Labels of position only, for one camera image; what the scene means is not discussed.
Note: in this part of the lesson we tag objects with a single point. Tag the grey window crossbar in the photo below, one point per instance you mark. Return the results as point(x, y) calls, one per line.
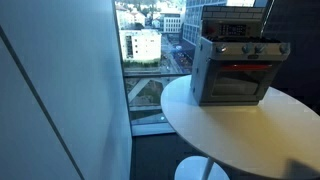
point(155, 75)

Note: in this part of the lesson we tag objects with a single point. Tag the grey toy oven door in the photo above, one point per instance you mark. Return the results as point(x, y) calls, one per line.
point(236, 83)

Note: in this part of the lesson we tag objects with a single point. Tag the white windowed building outside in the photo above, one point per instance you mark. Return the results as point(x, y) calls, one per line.
point(172, 23)

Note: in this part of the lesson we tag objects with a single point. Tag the glass office building outside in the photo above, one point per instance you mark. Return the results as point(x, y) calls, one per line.
point(193, 23)

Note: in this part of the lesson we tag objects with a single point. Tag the grey stove knob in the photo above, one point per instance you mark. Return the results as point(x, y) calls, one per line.
point(220, 48)
point(284, 48)
point(259, 48)
point(246, 48)

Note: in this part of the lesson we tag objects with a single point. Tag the grey toy stove oven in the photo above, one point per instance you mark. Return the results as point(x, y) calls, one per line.
point(202, 70)

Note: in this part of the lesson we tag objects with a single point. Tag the white round table base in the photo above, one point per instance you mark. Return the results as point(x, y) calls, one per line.
point(191, 170)

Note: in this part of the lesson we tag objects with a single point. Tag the white table leg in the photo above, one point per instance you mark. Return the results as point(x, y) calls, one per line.
point(207, 170)

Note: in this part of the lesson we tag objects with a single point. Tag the red roofed house outside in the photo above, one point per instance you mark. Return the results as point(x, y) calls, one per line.
point(128, 18)

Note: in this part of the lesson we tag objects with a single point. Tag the white window sill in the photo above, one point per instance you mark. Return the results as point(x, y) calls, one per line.
point(153, 129)

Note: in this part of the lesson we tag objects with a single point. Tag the white block building outside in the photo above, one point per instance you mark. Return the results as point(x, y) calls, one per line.
point(141, 45)

